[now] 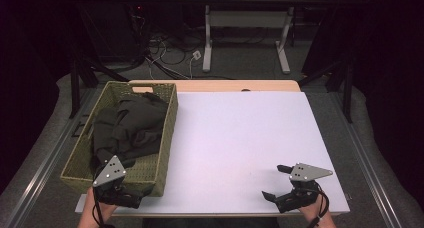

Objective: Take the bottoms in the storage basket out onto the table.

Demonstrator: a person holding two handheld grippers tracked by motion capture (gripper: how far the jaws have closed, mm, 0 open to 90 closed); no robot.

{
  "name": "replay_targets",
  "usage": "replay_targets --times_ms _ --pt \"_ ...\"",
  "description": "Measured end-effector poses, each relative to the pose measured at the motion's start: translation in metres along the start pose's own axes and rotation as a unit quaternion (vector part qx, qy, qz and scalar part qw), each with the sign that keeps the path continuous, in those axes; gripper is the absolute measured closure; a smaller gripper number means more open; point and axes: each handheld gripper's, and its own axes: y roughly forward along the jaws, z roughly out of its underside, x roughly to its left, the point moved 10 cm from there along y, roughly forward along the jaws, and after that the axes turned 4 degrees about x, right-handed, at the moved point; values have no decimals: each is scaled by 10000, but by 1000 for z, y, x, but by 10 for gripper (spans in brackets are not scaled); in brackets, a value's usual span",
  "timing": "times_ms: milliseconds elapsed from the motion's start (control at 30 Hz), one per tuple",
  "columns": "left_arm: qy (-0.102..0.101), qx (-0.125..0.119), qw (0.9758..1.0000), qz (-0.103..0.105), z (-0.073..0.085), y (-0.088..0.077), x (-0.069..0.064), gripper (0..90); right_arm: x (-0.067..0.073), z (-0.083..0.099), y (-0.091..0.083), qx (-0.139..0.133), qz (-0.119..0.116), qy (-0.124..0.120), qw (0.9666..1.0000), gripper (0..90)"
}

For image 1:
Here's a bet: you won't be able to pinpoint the bundle of floor cables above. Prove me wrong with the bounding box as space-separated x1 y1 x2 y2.
124 2 234 81

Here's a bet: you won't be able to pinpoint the wooden table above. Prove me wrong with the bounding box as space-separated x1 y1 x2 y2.
128 79 302 93

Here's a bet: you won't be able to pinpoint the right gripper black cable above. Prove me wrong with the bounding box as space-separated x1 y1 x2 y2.
305 180 331 228

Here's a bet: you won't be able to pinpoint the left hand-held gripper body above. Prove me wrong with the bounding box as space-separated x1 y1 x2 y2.
92 155 135 210

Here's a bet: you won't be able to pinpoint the black metal stand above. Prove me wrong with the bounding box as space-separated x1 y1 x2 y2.
297 54 355 124
68 52 131 120

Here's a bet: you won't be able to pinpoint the metal floor rail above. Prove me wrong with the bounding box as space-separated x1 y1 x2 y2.
2 87 98 228
333 93 405 228

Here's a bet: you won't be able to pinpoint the green woven basket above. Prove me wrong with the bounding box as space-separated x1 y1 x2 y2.
59 80 179 198

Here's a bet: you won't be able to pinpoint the person's dark clothing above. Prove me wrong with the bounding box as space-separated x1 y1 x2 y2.
142 217 281 228

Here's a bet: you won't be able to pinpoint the desk with white legs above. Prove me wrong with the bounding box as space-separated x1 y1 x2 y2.
183 0 335 74

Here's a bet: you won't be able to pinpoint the white board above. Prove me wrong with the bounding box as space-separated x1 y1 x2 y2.
74 91 351 216

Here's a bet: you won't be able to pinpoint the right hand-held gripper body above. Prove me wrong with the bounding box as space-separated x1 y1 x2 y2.
277 162 334 214

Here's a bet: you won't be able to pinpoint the person's left hand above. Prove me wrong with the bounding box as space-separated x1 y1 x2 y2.
82 186 118 222

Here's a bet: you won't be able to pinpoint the dark cloth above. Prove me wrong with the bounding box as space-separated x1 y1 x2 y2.
91 91 170 172

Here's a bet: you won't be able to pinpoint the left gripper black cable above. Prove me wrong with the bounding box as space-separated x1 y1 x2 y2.
92 167 116 228

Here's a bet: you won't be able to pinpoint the person's right hand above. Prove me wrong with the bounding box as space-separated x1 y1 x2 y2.
297 191 330 220

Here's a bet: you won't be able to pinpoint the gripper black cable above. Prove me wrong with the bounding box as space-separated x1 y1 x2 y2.
305 180 331 228
92 167 116 228

